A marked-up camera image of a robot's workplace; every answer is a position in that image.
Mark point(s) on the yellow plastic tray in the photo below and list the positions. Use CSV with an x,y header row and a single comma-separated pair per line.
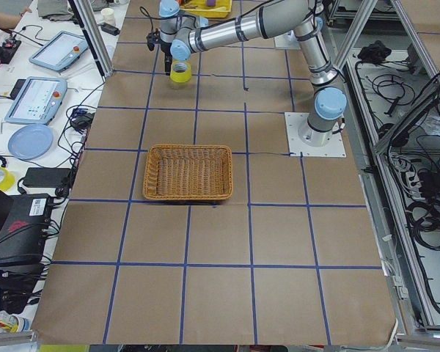
x,y
207,8

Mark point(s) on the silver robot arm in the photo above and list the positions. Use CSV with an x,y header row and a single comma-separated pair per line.
x,y
182,35

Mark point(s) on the aluminium frame post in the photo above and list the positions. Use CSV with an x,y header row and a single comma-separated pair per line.
x,y
85,16

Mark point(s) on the light blue plate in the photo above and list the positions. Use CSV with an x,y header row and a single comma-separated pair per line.
x,y
30,142

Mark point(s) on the black power adapter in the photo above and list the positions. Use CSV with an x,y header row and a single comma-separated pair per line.
x,y
43,177

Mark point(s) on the black box device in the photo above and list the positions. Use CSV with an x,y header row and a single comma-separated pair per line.
x,y
23,219

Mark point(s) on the yellow tape roll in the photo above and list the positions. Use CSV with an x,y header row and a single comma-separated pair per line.
x,y
180,74

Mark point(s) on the white paper cup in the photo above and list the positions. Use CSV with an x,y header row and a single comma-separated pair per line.
x,y
108,16

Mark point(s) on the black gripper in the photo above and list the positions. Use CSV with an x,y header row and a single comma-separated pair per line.
x,y
166,51

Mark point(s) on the brown wicker basket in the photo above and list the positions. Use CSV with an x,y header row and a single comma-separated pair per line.
x,y
185,172

